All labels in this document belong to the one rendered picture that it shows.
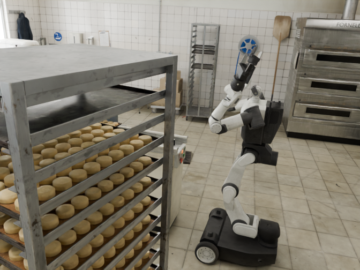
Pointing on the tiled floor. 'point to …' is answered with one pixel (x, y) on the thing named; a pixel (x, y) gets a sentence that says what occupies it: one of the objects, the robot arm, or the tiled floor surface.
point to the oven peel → (283, 22)
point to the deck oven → (324, 82)
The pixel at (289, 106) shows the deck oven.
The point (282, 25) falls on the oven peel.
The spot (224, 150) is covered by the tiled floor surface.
